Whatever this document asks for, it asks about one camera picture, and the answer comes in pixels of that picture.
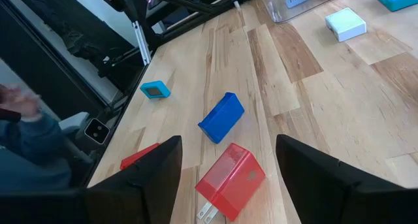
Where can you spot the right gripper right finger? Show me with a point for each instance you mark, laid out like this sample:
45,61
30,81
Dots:
313,185

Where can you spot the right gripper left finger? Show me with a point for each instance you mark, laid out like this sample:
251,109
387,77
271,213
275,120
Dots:
156,178

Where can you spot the red wall charger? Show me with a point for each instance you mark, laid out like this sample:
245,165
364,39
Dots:
228,181

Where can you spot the blue small rectangular block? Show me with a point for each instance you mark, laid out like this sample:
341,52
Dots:
222,117

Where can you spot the red small rectangular block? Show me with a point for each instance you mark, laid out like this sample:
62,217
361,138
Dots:
134,158

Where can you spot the person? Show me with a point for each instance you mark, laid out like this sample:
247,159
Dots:
32,152

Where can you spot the black beam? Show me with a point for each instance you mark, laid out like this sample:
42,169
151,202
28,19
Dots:
81,44

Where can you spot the person's hand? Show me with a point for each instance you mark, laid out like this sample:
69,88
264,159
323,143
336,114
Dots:
18,101

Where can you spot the pale blue flat box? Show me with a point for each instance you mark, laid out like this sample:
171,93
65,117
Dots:
345,23

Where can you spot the clear plastic tray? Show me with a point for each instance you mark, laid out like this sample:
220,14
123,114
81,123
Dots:
281,15

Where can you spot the grey table-edge camera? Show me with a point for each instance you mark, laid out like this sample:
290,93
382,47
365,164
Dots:
96,131

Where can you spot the silver metal bracket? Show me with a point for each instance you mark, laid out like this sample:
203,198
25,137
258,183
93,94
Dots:
142,42

